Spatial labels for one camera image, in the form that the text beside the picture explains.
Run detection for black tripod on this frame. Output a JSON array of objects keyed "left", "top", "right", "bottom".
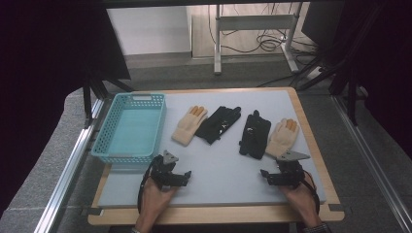
[
  {"left": 291, "top": 3, "right": 370, "bottom": 127},
  {"left": 82, "top": 68, "right": 136, "bottom": 129}
]

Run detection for white metal desk frame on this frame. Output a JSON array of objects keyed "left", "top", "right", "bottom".
[{"left": 213, "top": 3, "right": 301, "bottom": 76}]

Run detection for teal plastic basket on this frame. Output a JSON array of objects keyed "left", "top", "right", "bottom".
[{"left": 90, "top": 92, "right": 168, "bottom": 164}]

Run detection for black glove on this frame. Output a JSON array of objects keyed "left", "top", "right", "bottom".
[
  {"left": 194, "top": 105, "right": 243, "bottom": 146},
  {"left": 238, "top": 110, "right": 272, "bottom": 160}
]

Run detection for white power strip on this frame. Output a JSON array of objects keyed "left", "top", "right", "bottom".
[{"left": 305, "top": 65, "right": 323, "bottom": 81}]

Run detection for tangle of black floor cables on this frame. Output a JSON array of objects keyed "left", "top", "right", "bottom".
[{"left": 207, "top": 3, "right": 320, "bottom": 56}]

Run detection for aluminium rail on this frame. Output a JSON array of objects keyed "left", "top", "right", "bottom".
[
  {"left": 330, "top": 94, "right": 412, "bottom": 229},
  {"left": 33, "top": 97, "right": 105, "bottom": 233}
]

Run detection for beige knit glove orange fingertips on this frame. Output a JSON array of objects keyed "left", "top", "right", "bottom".
[
  {"left": 171, "top": 105, "right": 209, "bottom": 148},
  {"left": 264, "top": 117, "right": 300, "bottom": 158}
]

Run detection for wooden table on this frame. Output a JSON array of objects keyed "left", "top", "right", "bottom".
[{"left": 86, "top": 86, "right": 346, "bottom": 226}]

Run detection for white panel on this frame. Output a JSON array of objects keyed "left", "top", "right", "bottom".
[{"left": 106, "top": 6, "right": 192, "bottom": 56}]

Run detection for dark curtain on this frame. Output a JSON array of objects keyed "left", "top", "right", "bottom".
[
  {"left": 0, "top": 0, "right": 132, "bottom": 216},
  {"left": 324, "top": 0, "right": 412, "bottom": 159}
]

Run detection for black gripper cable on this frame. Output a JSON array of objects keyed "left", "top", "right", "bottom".
[
  {"left": 302, "top": 171, "right": 322, "bottom": 216},
  {"left": 137, "top": 160, "right": 155, "bottom": 216}
]

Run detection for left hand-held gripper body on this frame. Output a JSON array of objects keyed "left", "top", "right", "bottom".
[{"left": 149, "top": 150, "right": 183, "bottom": 189}]

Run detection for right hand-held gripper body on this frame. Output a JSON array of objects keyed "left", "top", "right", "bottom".
[{"left": 271, "top": 150, "right": 311, "bottom": 189}]

